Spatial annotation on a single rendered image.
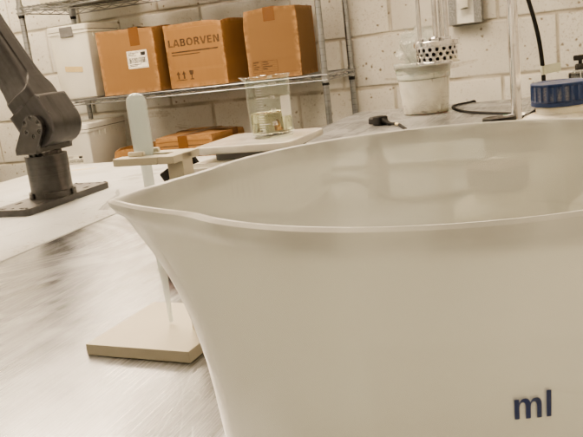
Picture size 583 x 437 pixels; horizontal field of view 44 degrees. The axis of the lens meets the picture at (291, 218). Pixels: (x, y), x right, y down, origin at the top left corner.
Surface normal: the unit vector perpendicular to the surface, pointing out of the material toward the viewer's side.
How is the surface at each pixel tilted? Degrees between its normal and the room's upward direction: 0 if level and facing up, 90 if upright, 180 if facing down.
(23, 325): 0
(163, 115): 90
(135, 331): 0
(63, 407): 0
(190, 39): 89
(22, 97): 89
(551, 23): 90
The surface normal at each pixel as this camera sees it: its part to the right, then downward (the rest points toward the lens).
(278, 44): -0.26, 0.23
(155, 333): -0.11, -0.97
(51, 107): 0.75, -0.51
